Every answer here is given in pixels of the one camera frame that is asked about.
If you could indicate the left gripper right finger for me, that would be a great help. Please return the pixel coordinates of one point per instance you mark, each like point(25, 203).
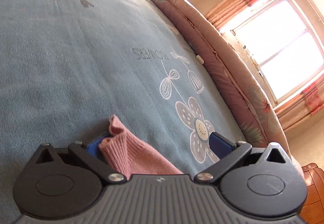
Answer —
point(231, 156)

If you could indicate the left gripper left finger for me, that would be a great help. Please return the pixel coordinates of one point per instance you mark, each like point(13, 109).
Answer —
point(89, 156)

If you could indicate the pink and cream sweater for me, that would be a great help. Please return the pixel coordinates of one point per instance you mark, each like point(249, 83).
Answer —
point(129, 155)

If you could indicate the folded pink floral quilt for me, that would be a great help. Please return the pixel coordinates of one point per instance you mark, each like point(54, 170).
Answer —
point(243, 95)

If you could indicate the orange patterned right curtain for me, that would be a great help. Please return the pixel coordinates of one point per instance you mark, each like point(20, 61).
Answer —
point(302, 106)

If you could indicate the wooden headboard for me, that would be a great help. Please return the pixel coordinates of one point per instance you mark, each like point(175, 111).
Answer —
point(312, 211)

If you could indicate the blue floral bed sheet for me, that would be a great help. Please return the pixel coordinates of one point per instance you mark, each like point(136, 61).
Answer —
point(67, 66)

